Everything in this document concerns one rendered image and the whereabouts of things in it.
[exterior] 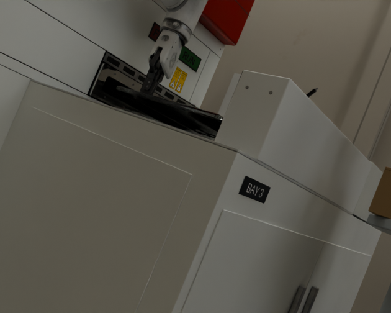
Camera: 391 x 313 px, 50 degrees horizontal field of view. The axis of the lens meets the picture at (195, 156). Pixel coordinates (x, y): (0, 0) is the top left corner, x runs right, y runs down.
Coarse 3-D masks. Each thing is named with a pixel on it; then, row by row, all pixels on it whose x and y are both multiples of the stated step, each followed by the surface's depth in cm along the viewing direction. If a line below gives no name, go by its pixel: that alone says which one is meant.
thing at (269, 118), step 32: (256, 96) 69; (288, 96) 67; (224, 128) 71; (256, 128) 68; (288, 128) 70; (320, 128) 80; (288, 160) 74; (320, 160) 84; (352, 160) 97; (320, 192) 89; (352, 192) 104
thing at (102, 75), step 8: (104, 64) 113; (104, 72) 114; (112, 72) 116; (96, 80) 113; (104, 80) 114; (120, 80) 118; (128, 80) 120; (96, 88) 113; (136, 88) 123; (96, 96) 114; (104, 96) 116; (112, 96) 118; (160, 96) 131; (112, 104) 119; (120, 104) 121; (128, 104) 123; (136, 112) 126; (144, 112) 128
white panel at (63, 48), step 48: (0, 0) 90; (48, 0) 98; (96, 0) 107; (144, 0) 118; (0, 48) 93; (48, 48) 101; (96, 48) 111; (144, 48) 123; (192, 48) 138; (192, 96) 144
